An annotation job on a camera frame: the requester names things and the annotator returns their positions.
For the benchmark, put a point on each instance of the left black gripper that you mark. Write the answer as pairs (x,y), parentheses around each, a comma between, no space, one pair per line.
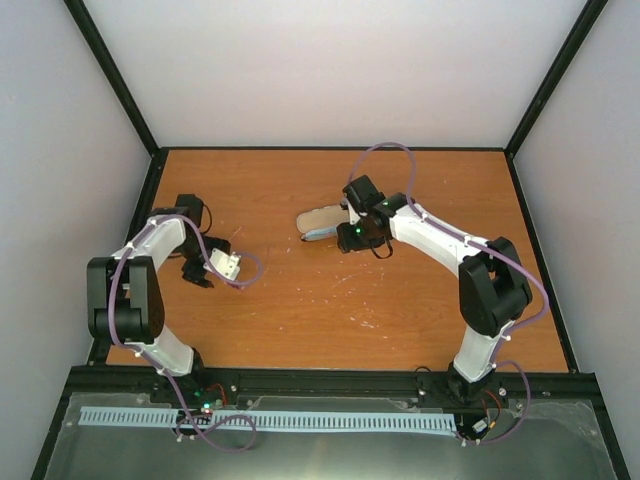
(195,275)

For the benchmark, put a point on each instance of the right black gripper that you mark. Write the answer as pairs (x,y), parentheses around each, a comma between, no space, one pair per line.
(347,243)

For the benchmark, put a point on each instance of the plaid brown glasses case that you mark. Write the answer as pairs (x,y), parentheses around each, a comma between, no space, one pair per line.
(322,217)

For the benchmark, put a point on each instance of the light blue cleaning cloth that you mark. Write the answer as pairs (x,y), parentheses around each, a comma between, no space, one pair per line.
(319,234)

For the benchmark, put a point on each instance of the pink transparent sunglasses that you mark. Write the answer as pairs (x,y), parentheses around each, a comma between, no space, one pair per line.
(253,256)

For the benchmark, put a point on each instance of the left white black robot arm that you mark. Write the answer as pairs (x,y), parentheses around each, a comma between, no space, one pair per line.
(124,298)

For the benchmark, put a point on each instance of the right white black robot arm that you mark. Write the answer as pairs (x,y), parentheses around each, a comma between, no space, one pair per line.
(493,290)

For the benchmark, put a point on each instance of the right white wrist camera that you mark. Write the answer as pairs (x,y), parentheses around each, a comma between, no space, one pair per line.
(353,215)

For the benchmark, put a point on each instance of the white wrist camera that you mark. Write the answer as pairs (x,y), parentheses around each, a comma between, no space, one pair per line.
(353,215)
(227,266)

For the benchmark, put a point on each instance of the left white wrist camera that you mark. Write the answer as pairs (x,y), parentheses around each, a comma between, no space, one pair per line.
(227,266)

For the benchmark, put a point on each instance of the black aluminium mounting rail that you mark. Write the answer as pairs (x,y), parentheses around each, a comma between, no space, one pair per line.
(236,385)

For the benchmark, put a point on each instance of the light blue slotted cable duct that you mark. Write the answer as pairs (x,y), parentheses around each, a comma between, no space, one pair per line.
(280,421)

